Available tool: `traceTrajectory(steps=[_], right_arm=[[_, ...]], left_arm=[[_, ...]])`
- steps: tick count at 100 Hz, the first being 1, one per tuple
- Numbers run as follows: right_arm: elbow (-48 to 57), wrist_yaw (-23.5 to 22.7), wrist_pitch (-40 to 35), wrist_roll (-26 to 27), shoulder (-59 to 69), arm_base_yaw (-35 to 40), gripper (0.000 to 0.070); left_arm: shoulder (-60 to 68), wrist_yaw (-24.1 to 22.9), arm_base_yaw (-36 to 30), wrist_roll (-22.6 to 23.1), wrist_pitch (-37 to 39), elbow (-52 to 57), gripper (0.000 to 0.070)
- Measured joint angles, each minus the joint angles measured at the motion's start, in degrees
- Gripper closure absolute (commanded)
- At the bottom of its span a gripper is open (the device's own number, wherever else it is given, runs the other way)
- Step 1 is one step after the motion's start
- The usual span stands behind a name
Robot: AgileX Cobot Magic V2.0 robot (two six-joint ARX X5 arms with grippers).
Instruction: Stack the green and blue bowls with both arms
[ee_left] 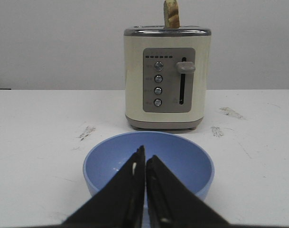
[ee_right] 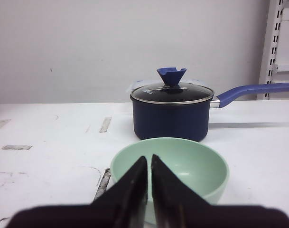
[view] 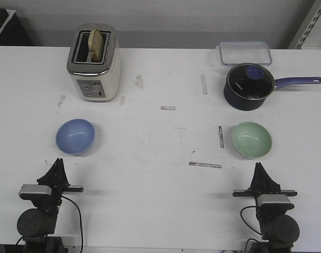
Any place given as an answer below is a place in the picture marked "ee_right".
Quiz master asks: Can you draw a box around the white slotted shelf upright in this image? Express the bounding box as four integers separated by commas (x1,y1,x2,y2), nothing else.
258,0,289,100

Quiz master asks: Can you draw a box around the green bowl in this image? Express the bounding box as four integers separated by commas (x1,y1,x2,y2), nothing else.
111,138,229,228

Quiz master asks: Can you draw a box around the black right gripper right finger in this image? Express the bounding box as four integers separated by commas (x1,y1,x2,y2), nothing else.
151,154,211,228

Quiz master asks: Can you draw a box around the dark blue saucepan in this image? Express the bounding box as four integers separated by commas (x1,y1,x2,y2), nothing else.
131,83,289,142

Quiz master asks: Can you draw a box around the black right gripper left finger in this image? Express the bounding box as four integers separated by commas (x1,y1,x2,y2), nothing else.
91,156,148,228

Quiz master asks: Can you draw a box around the clear plastic food container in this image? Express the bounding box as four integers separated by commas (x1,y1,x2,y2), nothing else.
126,79,206,93

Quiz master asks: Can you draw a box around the glass lid with blue knob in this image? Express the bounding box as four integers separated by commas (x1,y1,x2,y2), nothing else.
130,67,214,105

